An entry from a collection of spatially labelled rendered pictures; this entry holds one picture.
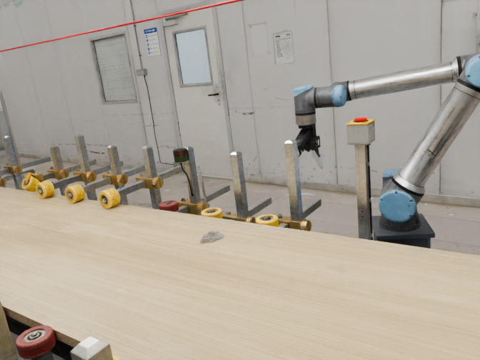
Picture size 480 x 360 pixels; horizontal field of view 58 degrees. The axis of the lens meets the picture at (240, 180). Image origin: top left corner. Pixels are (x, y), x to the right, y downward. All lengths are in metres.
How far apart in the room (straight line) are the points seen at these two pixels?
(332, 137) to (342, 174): 0.39
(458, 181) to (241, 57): 2.55
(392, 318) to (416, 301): 0.09
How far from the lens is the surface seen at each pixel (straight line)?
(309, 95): 1.92
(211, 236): 1.44
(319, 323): 0.98
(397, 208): 1.93
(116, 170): 2.24
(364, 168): 1.46
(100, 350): 0.60
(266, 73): 4.82
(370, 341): 0.94
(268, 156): 4.99
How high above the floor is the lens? 1.46
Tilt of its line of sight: 16 degrees down
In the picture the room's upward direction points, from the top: 7 degrees counter-clockwise
